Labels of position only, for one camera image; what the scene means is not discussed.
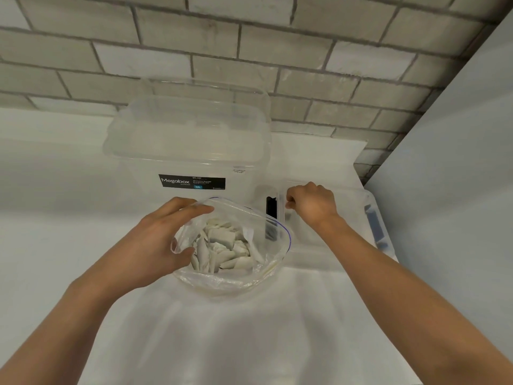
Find person's left hand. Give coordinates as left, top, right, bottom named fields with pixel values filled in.
left=123, top=196, right=215, bottom=290

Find clear storage box black label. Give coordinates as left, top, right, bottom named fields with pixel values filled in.
left=102, top=95, right=274, bottom=207

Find person's left forearm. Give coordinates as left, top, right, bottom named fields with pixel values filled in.
left=0, top=241, right=161, bottom=385

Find person's right hand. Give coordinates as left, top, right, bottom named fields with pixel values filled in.
left=285, top=181, right=341, bottom=230

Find person's right forearm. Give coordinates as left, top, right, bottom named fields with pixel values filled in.
left=316, top=214, right=513, bottom=385

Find clear plastic zip bag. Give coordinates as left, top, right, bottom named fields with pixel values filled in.
left=170, top=196, right=294, bottom=296

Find clear plastic storage box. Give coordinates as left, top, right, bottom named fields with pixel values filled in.
left=138, top=78, right=271, bottom=117

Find pile of white folded pieces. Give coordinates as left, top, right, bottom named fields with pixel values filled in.
left=190, top=217, right=267, bottom=274

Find clear box lid black latches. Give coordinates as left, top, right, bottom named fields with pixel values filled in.
left=255, top=179, right=400, bottom=271

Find white table cover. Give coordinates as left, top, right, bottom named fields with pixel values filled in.
left=0, top=106, right=423, bottom=385

